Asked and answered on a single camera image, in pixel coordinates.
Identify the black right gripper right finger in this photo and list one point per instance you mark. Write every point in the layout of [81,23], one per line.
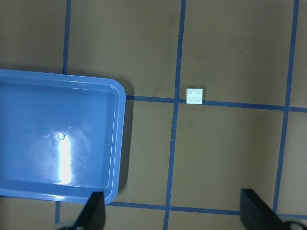
[255,214]

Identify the white square building block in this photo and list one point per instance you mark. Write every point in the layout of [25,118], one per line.
[194,96]

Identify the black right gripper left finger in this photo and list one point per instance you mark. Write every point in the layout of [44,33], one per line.
[92,216]

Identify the blue plastic tray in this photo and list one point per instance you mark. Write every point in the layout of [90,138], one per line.
[60,136]

